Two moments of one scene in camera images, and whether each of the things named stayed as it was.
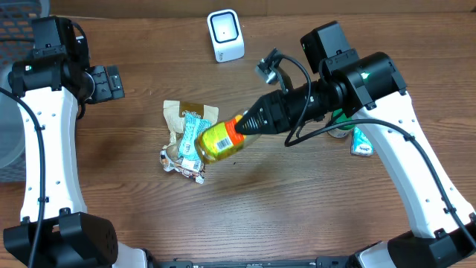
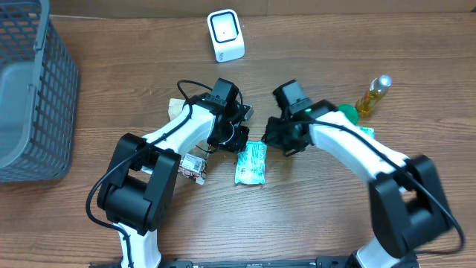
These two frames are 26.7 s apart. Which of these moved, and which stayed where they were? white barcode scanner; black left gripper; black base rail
Moved: black left gripper
Stayed: white barcode scanner; black base rail
